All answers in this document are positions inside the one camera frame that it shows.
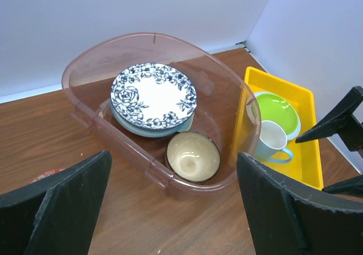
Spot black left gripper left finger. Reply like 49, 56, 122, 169
1, 151, 112, 254

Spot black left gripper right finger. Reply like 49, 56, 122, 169
237, 153, 362, 254

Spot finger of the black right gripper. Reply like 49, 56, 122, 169
322, 174, 363, 198
296, 86, 362, 144

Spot beige ceramic bowl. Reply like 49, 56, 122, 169
166, 131, 221, 182

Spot green rimmed lettered plate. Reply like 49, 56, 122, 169
110, 104, 196, 135

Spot pale green divided dish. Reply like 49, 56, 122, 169
178, 115, 194, 132

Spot blue patterned bottom plate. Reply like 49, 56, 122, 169
110, 62, 197, 131

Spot clear pink plastic bin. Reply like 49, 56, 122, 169
62, 32, 261, 199

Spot yellow plastic tray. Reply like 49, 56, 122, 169
244, 66, 323, 190

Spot white rimmed plate under green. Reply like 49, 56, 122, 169
246, 91, 301, 140

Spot light blue white mug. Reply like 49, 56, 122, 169
254, 120, 294, 164

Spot lime green plate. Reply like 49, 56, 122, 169
255, 91, 299, 135

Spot aluminium frame rail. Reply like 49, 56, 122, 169
235, 41, 251, 53

